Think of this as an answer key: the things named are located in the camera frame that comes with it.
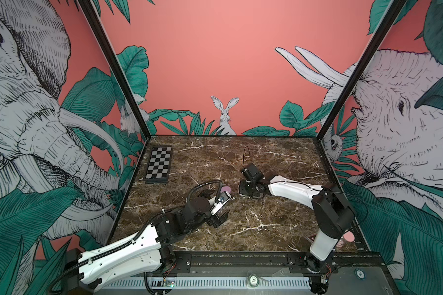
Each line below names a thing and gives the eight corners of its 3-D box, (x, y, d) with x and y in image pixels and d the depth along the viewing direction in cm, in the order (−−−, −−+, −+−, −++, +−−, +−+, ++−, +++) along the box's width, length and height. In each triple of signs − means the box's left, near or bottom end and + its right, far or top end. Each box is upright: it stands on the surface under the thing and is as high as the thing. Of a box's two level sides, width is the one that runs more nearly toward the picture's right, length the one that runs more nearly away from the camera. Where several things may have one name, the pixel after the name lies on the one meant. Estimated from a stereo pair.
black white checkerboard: (147, 184, 100) (145, 180, 96) (153, 150, 115) (151, 146, 112) (169, 182, 101) (167, 178, 97) (172, 149, 116) (171, 144, 113)
